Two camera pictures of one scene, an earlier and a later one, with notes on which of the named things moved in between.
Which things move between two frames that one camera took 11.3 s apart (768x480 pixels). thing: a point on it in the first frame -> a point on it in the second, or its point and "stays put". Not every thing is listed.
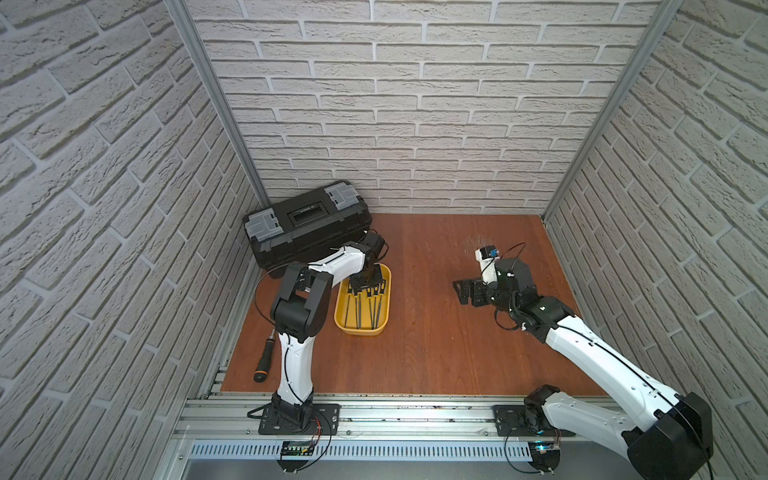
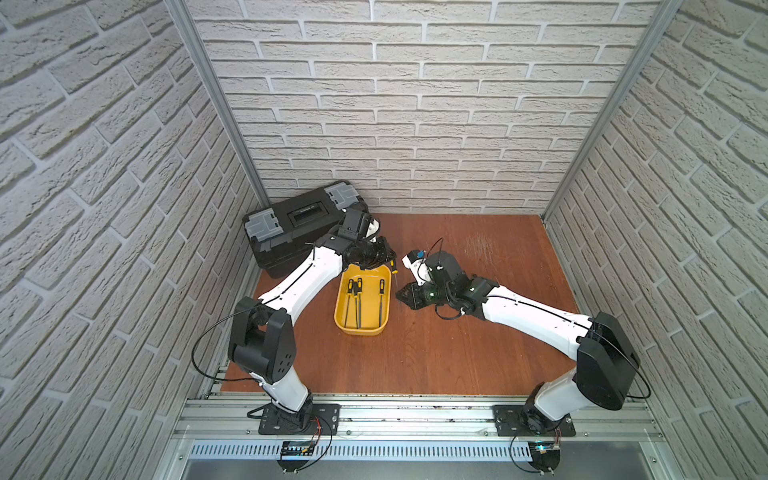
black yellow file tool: (382, 288) -> (395, 272)
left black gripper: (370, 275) -> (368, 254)
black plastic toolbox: (301, 228) stays put
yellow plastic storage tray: (367, 312) stays put
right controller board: (545, 455) stays put
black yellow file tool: (348, 301) stays put
